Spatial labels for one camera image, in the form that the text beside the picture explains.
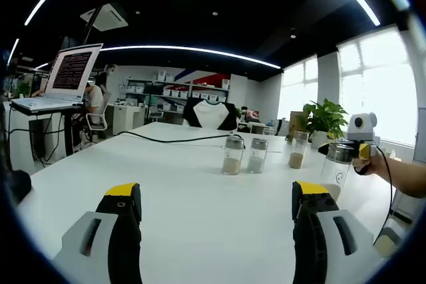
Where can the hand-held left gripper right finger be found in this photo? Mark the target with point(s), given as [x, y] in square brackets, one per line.
[309, 250]

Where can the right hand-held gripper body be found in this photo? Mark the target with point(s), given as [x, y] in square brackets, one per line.
[361, 129]

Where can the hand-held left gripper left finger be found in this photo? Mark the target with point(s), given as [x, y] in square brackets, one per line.
[124, 250]

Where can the tall seasoning bottle white grains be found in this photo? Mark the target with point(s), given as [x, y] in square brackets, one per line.
[334, 174]

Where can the tall seasoning bottle brown grains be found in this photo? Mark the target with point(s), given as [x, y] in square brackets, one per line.
[297, 152]

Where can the small seasoning bottle white powder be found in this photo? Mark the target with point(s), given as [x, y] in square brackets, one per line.
[257, 159]

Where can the small seasoning bottle cream powder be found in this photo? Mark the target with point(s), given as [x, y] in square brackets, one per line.
[232, 159]

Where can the person's right hand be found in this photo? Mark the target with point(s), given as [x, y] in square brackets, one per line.
[377, 164]

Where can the white plant pot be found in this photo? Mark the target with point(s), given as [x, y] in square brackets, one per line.
[319, 138]

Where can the green leafy plant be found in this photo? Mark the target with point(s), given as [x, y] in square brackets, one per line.
[327, 117]

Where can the brown paper bag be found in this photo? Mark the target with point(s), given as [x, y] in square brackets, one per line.
[296, 119]

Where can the large bright window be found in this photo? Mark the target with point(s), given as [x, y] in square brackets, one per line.
[372, 81]

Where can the white cabinet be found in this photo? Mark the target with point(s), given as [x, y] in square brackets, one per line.
[421, 137]

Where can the narrow bright window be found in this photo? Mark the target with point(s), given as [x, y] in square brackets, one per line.
[298, 87]

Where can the black and white shirt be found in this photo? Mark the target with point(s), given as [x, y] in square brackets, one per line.
[209, 114]

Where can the black rounded object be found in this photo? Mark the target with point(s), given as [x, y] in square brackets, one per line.
[15, 184]

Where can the white mesh office chair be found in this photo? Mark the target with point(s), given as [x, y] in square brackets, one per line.
[96, 120]

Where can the laptop stand desk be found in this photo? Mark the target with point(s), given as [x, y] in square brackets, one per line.
[30, 124]

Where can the white laptop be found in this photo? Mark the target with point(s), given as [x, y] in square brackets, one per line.
[70, 74]

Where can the small green plant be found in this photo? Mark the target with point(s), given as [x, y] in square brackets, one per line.
[22, 89]

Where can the black tripod pole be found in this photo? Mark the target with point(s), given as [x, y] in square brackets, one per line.
[94, 21]

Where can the ceiling air conditioner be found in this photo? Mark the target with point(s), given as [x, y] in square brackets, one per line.
[106, 18]

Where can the wall shelf with white boxes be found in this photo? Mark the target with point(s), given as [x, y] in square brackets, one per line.
[179, 89]

